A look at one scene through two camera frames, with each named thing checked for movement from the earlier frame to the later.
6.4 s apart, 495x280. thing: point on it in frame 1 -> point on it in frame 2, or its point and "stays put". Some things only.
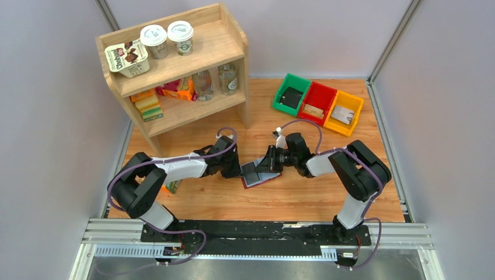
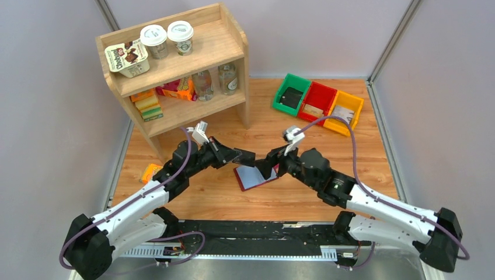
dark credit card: x=250 y=175 -> x=247 y=158
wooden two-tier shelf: x=181 y=73 stays put
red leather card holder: x=250 y=177 stays put
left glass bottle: x=203 y=85 stays put
